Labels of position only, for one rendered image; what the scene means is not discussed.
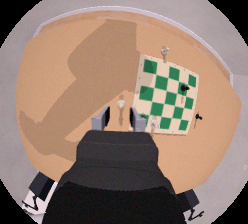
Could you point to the green and white chessboard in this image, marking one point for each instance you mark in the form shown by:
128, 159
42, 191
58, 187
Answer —
158, 95

